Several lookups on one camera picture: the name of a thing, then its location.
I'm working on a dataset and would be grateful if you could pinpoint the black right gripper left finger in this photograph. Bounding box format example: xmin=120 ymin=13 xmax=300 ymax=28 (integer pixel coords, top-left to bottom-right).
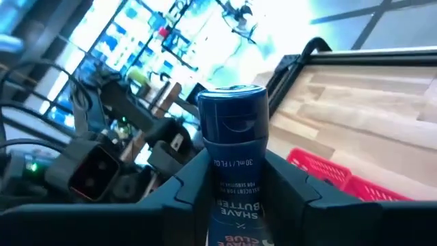
xmin=0 ymin=149 xmax=213 ymax=246

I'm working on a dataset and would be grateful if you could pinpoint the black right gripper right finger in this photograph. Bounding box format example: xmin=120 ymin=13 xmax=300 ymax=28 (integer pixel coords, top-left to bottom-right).
xmin=262 ymin=149 xmax=437 ymax=246

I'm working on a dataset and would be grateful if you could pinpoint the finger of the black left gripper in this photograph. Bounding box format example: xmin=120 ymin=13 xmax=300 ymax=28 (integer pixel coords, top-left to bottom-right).
xmin=143 ymin=118 xmax=193 ymax=155
xmin=147 ymin=139 xmax=182 ymax=178

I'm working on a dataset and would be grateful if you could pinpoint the dark blue shave butter bottle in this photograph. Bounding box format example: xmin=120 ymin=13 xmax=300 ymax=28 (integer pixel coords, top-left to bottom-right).
xmin=197 ymin=84 xmax=274 ymax=246

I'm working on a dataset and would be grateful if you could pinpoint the red plastic mesh basket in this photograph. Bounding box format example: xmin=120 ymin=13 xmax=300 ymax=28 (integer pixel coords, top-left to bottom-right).
xmin=343 ymin=174 xmax=413 ymax=202
xmin=285 ymin=146 xmax=353 ymax=191

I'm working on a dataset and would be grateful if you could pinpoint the black fan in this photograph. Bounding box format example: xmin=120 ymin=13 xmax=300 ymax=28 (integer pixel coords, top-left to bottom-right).
xmin=217 ymin=0 xmax=261 ymax=44

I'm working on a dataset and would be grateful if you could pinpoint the black square wrist camera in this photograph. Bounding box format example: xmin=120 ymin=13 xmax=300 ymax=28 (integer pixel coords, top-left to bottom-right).
xmin=44 ymin=138 xmax=123 ymax=203

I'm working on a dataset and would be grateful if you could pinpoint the black cable loop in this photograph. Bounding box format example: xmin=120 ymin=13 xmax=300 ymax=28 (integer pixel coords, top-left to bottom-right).
xmin=0 ymin=59 xmax=95 ymax=146

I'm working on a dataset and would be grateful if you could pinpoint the black aluminium table frame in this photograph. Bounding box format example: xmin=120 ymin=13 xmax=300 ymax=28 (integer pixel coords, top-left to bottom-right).
xmin=264 ymin=36 xmax=437 ymax=118

